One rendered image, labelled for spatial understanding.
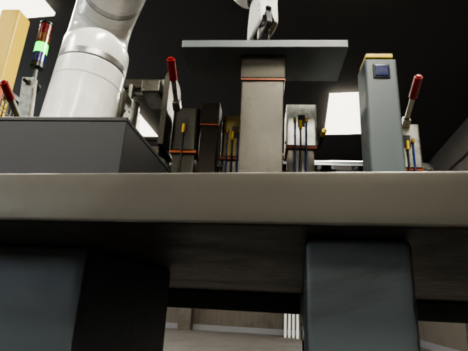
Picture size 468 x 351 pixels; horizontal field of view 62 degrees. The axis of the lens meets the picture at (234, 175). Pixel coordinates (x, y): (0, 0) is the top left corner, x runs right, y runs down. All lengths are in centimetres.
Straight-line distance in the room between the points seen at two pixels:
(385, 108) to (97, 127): 61
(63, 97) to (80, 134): 20
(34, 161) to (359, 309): 39
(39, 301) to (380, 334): 35
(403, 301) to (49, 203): 28
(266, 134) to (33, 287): 54
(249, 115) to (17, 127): 48
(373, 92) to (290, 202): 66
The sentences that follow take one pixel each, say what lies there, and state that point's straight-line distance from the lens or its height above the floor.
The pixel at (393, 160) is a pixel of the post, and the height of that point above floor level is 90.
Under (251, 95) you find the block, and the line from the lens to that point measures 88.
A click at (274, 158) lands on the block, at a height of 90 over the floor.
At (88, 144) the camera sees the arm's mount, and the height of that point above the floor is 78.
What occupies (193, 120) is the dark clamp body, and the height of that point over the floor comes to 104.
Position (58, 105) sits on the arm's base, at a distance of 69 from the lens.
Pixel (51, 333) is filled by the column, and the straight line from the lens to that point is 49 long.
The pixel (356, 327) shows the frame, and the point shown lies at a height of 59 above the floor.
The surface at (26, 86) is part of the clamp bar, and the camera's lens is 133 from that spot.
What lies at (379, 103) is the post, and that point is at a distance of 91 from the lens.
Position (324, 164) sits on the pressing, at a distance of 112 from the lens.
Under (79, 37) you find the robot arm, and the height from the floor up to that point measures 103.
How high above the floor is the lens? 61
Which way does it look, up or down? 18 degrees up
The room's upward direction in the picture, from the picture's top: 3 degrees clockwise
